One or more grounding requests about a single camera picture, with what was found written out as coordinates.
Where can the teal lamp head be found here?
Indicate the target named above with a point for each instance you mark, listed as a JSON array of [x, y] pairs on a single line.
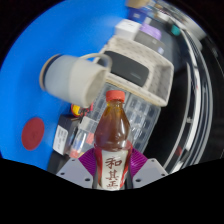
[[175, 30]]

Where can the dark grey box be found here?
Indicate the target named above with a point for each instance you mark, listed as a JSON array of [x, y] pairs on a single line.
[[150, 43]]

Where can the blue box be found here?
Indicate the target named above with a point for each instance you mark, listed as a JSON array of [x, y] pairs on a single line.
[[137, 15]]

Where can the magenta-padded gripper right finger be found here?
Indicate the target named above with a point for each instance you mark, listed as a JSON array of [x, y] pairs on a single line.
[[150, 170]]

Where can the clear red-capped tea bottle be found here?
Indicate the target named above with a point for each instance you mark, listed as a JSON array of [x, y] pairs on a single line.
[[111, 133]]

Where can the flat round red coaster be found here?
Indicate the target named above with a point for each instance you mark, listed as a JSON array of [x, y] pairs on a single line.
[[32, 133]]

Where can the black speaker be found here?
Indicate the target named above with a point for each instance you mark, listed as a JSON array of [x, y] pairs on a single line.
[[128, 68]]

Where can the white perforated tray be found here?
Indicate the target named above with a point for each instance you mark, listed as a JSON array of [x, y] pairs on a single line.
[[161, 83]]

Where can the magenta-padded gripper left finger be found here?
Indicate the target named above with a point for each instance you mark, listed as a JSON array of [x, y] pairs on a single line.
[[74, 170]]

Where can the grey and white mug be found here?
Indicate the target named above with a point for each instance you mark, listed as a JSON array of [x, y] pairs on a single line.
[[71, 78]]

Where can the black box with white label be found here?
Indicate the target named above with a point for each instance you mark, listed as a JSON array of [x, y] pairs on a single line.
[[65, 131]]

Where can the black zip case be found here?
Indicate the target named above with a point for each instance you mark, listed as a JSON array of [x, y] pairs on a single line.
[[56, 163]]

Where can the purple bag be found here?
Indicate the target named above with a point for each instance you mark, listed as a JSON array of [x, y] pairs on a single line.
[[151, 31]]

